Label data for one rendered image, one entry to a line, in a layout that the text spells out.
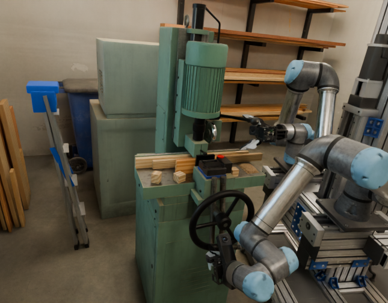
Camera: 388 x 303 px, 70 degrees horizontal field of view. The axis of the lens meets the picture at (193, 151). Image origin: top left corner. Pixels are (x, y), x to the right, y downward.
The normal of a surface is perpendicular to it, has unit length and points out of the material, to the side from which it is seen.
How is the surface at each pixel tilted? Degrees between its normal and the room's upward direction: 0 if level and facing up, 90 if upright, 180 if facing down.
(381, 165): 86
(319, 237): 90
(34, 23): 90
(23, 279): 0
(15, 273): 0
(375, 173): 86
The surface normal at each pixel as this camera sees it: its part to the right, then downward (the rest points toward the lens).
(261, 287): 0.36, -0.11
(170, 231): 0.35, 0.39
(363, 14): -0.91, 0.07
